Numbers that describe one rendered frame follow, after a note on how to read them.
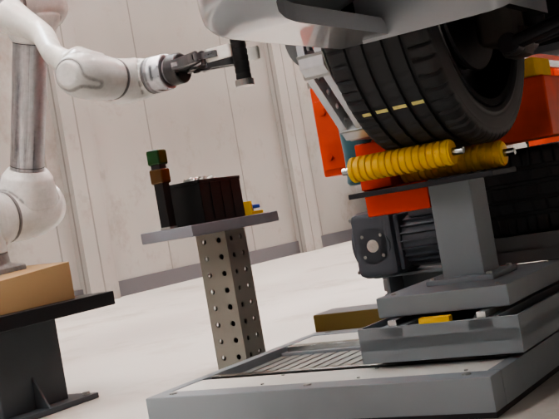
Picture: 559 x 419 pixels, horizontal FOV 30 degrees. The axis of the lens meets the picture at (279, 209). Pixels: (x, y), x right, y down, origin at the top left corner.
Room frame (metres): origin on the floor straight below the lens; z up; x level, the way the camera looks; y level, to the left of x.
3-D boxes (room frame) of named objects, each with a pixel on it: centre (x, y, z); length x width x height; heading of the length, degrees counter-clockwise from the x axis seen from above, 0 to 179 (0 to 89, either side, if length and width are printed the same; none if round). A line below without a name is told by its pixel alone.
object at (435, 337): (2.36, -0.40, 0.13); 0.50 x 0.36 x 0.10; 149
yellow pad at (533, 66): (2.79, -0.69, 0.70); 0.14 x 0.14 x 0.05; 59
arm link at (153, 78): (2.55, 0.23, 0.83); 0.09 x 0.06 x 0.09; 149
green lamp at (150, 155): (2.73, 0.29, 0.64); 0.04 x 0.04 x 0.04; 59
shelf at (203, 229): (2.90, 0.19, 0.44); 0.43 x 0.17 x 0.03; 149
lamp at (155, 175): (2.73, 0.29, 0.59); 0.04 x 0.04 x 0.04; 59
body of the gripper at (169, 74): (2.51, 0.16, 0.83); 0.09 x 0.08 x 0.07; 59
